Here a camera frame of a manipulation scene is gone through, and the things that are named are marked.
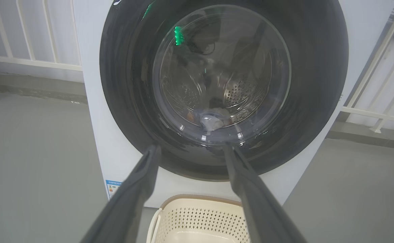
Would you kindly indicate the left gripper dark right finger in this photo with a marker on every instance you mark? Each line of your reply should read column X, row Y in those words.
column 257, row 209

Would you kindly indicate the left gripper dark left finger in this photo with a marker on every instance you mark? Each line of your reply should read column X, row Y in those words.
column 129, row 199

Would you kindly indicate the blue garment with tiger print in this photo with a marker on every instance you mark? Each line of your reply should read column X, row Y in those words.
column 224, row 113

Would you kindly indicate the round black glass washer door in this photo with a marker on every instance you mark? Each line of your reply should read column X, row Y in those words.
column 318, row 84

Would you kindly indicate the white front-load washing machine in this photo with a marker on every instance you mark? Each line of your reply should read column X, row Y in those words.
column 116, row 152

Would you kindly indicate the cream perforated laundry basket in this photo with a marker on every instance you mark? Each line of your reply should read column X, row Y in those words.
column 200, row 219

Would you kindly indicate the blue energy label sticker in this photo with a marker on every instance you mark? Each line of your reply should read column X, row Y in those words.
column 112, row 189

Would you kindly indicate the perforated steel washer drum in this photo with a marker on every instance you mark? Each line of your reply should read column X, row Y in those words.
column 241, row 94

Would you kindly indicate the white metal railing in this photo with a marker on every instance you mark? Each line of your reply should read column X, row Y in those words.
column 379, row 114
column 31, row 63

